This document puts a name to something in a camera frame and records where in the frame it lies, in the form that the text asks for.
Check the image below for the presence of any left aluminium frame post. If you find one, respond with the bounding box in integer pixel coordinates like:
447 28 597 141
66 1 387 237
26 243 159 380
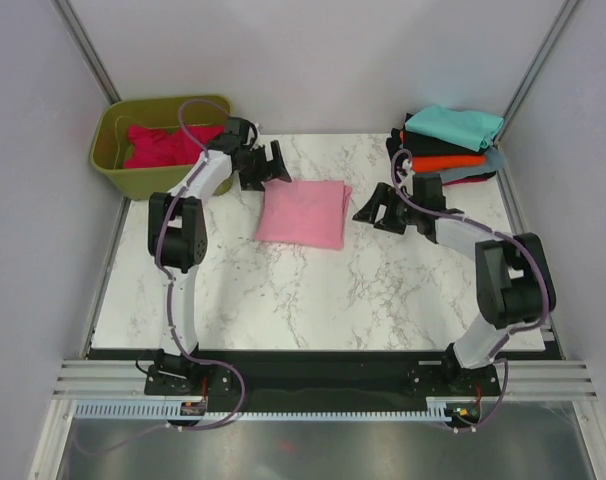
51 0 121 104

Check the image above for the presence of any pink t shirt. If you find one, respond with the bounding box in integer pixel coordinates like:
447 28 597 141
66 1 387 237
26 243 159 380
254 180 352 250

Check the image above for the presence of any crimson folded t shirt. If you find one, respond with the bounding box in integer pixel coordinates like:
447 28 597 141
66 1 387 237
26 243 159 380
443 175 492 187

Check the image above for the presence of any teal folded t shirt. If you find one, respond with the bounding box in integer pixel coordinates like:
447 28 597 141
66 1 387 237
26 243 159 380
404 105 504 151

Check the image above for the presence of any black bottom folded t shirt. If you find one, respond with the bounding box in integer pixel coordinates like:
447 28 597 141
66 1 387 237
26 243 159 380
385 127 498 185

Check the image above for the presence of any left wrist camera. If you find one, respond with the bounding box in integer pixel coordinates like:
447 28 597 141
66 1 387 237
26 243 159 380
224 116 259 148

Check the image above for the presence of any black folded t shirt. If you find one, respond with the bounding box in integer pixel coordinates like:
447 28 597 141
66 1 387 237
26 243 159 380
385 127 498 185
400 129 486 157

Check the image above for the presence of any grey folded t shirt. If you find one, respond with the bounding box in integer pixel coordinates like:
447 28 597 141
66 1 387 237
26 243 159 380
438 147 505 185

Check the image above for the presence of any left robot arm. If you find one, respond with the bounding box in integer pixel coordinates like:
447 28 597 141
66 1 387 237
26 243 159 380
147 140 292 393

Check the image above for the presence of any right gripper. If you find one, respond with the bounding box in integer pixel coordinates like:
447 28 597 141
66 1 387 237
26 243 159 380
353 182 422 235

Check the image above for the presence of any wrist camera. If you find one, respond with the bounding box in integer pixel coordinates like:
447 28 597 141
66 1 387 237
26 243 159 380
411 173 446 212
224 116 259 148

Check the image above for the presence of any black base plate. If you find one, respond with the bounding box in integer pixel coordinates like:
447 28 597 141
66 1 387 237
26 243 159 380
85 348 532 414

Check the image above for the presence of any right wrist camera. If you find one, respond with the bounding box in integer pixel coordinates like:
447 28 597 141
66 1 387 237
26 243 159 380
411 173 446 212

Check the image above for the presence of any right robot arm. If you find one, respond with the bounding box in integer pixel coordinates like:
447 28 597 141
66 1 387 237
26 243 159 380
352 174 555 394

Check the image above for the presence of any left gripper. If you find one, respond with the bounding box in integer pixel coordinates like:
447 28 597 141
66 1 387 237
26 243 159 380
237 141 290 192

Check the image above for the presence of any red t shirt in bin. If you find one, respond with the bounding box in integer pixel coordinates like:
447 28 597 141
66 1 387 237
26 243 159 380
123 125 202 169

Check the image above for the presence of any orange folded t shirt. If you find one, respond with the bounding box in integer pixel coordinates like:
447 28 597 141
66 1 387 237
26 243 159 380
412 155 485 173

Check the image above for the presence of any white slotted cable duct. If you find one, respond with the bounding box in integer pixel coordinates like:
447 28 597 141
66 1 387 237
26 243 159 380
73 398 480 422

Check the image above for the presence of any aluminium frame post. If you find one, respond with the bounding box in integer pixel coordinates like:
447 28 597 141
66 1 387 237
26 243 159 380
495 0 583 143
51 0 121 104

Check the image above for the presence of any olive green plastic bin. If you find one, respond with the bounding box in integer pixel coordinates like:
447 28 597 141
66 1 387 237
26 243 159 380
90 95 232 200

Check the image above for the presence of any right aluminium frame post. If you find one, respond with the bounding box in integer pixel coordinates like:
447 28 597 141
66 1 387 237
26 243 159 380
495 0 583 143

